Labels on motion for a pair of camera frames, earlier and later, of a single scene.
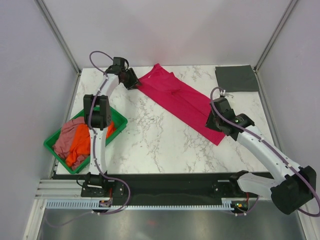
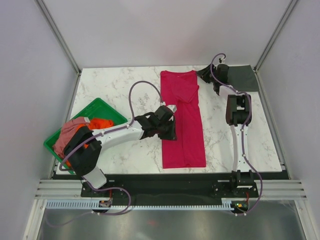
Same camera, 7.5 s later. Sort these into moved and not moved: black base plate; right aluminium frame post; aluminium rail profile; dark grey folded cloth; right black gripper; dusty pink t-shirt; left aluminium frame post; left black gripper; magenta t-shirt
Moved: right black gripper; left black gripper; magenta t-shirt
Not moved: right aluminium frame post; black base plate; dark grey folded cloth; left aluminium frame post; aluminium rail profile; dusty pink t-shirt
